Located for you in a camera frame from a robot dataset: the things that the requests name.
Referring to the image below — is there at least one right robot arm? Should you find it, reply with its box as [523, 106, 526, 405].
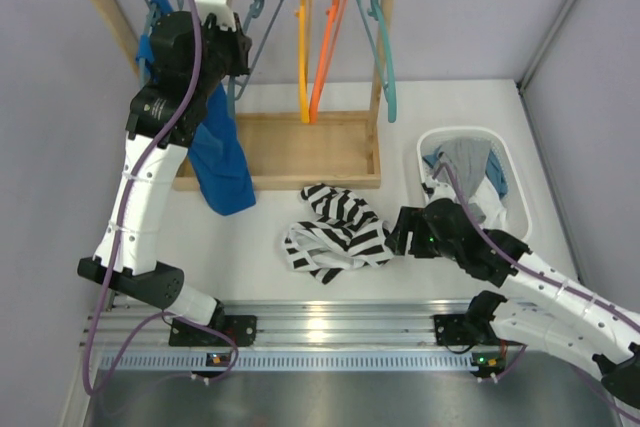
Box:
[385, 199, 639, 407]

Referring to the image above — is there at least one wooden clothes rack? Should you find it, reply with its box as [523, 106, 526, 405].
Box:
[91, 0, 386, 191]

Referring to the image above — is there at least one white perforated laundry basket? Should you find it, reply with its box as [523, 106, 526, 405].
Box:
[417, 126, 531, 242]

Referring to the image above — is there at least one aluminium mounting rail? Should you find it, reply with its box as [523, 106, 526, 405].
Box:
[95, 299, 469, 350]

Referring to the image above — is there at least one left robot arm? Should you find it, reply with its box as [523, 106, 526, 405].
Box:
[77, 11, 251, 344]

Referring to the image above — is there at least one orange hanger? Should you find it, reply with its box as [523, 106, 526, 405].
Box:
[309, 0, 348, 124]

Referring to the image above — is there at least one grey-blue hanger under blue top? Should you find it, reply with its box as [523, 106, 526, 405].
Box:
[134, 0, 173, 87]

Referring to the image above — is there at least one white garment in basket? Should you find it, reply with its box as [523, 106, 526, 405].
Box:
[469, 177, 508, 231]

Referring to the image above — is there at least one grey-blue hanger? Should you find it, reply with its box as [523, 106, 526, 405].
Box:
[225, 0, 295, 113]
[134, 0, 173, 87]

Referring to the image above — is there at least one grey garment in basket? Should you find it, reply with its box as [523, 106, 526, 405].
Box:
[433, 137, 491, 205]

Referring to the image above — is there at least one teal hanger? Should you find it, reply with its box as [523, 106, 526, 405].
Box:
[355, 0, 398, 124]

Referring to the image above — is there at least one yellow hanger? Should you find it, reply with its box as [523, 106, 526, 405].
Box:
[296, 0, 312, 124]

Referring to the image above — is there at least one blue tank top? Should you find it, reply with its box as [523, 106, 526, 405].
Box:
[127, 8, 256, 216]

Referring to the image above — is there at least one black white striped tank top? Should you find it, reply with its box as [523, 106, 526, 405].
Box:
[281, 183, 394, 285]

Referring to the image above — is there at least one blue garment in basket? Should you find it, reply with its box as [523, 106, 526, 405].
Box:
[485, 149, 509, 199]

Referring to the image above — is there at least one white slotted cable duct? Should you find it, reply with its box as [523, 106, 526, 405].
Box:
[99, 351, 502, 372]

